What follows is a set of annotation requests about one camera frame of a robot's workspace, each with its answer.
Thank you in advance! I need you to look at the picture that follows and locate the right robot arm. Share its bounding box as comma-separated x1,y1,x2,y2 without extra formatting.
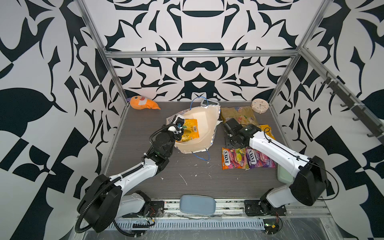
224,119,331,216

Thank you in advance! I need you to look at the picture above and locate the small circuit board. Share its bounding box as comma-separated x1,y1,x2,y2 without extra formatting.
264,218,283,236

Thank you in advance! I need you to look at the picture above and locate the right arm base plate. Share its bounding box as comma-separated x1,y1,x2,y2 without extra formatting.
244,200,287,217

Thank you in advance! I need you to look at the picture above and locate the orange plush toy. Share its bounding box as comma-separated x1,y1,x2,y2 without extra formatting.
127,96,161,110

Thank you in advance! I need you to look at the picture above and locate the white cable duct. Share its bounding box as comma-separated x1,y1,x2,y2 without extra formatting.
116,219,265,231

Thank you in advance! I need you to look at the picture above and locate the white digital clock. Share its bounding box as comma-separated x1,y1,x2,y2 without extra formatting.
201,98,220,107

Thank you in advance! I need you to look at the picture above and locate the light green container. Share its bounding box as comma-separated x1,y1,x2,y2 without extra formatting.
277,165,294,184

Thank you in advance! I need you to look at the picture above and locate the gold snack bag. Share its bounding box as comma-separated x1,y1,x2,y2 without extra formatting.
221,106,259,126

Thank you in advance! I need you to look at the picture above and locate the black hook rail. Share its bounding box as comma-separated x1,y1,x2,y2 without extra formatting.
322,71,384,145

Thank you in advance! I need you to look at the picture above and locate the yellow orange candy bag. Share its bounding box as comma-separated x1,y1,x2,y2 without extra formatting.
259,125,275,140

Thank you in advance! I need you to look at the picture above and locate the purple black cherry candy bag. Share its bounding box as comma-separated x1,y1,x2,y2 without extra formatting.
246,147,276,169

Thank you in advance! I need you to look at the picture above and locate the blue checkered paper bag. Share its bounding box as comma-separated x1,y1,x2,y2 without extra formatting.
166,103,221,155

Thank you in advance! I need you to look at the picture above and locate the beige alarm clock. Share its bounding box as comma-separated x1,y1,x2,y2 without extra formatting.
251,99,270,114

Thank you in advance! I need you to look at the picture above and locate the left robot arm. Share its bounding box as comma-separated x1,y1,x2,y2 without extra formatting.
75,124,184,233

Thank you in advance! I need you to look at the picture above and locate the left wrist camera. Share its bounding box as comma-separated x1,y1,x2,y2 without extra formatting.
168,116,185,133

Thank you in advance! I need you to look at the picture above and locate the orange Fox's fruits candy bag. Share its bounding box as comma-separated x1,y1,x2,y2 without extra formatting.
222,148,249,170

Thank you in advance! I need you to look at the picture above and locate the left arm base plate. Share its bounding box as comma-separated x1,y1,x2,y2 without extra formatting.
145,201,165,218

